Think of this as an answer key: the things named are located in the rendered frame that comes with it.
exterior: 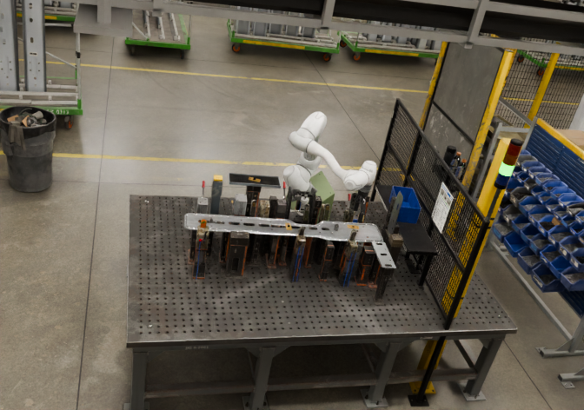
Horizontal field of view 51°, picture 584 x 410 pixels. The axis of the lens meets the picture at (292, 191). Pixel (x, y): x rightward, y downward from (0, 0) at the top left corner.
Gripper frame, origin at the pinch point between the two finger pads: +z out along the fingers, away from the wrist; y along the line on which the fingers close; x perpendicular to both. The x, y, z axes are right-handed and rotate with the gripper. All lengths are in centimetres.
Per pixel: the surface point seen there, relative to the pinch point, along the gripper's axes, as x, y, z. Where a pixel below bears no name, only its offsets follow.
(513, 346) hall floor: 157, 6, 115
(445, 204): 54, 13, -20
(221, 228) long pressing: -94, 7, 13
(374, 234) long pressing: 14.7, 3.6, 13.7
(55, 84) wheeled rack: -275, -386, 83
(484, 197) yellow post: 58, 49, -48
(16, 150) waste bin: -269, -180, 67
